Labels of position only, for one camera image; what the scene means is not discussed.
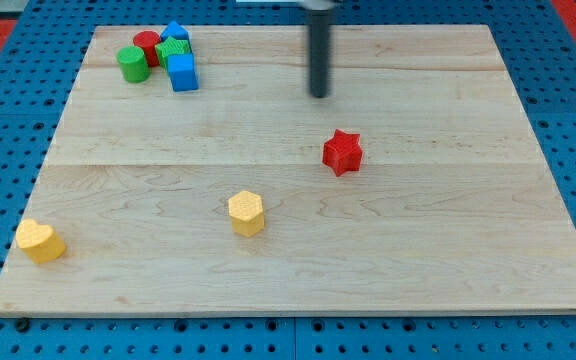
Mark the blue triangle block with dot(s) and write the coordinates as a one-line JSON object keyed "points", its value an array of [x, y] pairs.
{"points": [[176, 31]]}

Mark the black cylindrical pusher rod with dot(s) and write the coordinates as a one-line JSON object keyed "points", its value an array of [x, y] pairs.
{"points": [[318, 45]]}

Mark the red cylinder block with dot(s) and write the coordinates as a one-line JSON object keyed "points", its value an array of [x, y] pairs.
{"points": [[148, 40]]}

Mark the red star block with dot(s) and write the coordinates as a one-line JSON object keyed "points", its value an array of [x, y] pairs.
{"points": [[342, 152]]}

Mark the silver rod mount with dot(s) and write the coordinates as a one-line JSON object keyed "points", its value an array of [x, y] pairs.
{"points": [[319, 5]]}

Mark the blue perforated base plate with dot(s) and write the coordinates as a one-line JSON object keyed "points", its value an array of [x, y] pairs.
{"points": [[38, 66]]}

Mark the green cylinder block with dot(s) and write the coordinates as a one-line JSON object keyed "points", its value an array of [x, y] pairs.
{"points": [[133, 64]]}

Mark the wooden board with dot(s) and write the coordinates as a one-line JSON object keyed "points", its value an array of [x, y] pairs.
{"points": [[454, 210]]}

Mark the yellow heart block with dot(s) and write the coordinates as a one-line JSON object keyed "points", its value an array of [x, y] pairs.
{"points": [[39, 242]]}

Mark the green star block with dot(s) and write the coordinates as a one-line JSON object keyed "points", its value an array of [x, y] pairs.
{"points": [[170, 47]]}

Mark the blue cube block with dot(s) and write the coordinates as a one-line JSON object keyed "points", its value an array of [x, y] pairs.
{"points": [[182, 72]]}

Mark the yellow hexagon block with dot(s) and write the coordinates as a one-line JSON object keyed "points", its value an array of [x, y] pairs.
{"points": [[246, 213]]}

